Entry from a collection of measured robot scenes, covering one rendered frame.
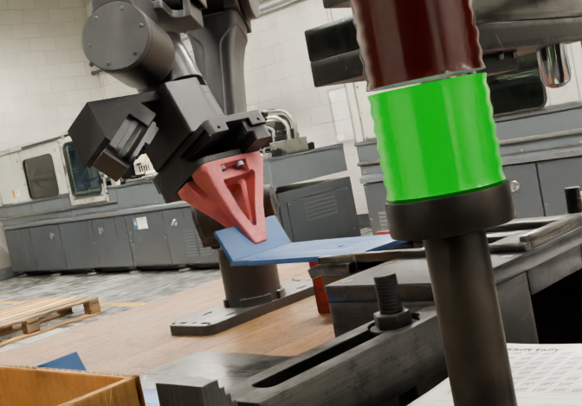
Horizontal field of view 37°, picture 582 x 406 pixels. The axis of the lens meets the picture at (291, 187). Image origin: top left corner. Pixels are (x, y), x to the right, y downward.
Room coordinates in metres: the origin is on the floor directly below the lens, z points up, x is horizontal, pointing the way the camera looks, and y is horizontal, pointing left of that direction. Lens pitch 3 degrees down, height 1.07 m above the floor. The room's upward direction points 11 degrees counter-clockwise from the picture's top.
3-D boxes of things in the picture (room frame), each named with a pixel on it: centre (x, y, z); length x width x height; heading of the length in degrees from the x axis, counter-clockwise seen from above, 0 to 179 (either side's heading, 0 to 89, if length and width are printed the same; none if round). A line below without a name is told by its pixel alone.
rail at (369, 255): (0.55, -0.08, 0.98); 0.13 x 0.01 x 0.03; 46
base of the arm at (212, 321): (0.95, 0.06, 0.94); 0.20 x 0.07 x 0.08; 136
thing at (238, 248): (0.68, -0.01, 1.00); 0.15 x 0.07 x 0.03; 45
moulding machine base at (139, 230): (9.76, 1.65, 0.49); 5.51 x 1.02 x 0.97; 43
